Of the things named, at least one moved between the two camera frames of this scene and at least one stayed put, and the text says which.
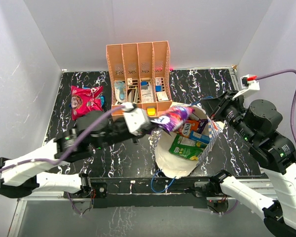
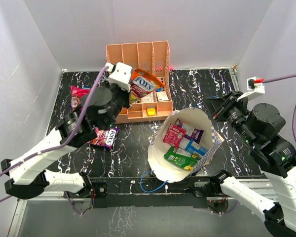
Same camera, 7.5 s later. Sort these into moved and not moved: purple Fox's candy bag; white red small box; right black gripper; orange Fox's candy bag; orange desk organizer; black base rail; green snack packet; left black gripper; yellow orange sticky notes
Moved: green snack packet; purple Fox's candy bag; left black gripper; orange Fox's candy bag
Not moved: white red small box; orange desk organizer; right black gripper; black base rail; yellow orange sticky notes
